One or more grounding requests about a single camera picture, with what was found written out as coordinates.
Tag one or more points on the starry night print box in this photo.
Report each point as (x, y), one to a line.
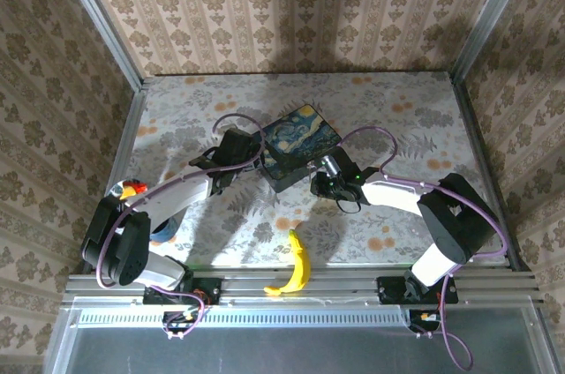
(300, 140)

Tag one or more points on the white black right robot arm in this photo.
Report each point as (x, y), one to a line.
(450, 224)

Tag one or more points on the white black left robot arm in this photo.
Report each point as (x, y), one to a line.
(128, 246)

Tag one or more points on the floral patterned table cover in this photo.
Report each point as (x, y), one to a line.
(287, 224)

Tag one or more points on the yellow banana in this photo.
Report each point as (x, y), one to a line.
(300, 264)

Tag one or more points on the blue mug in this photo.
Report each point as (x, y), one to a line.
(164, 233)

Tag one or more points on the red yellow toy fruit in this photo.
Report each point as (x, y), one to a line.
(132, 189)

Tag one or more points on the shiny metal bowl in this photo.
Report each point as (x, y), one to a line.
(115, 191)

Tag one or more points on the black power connector block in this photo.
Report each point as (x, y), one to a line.
(424, 320)
(181, 321)

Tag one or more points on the grey sheet metal panel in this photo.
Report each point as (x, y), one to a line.
(287, 352)

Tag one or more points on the aluminium side frame rail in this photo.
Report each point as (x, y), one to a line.
(125, 149)
(481, 149)

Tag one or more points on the aluminium mounting rail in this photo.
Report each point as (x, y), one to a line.
(309, 286)

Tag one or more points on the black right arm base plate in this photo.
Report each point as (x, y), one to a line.
(393, 292)

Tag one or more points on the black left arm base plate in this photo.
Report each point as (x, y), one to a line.
(207, 292)

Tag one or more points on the aluminium frame post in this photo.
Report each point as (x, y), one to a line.
(101, 21)
(490, 17)

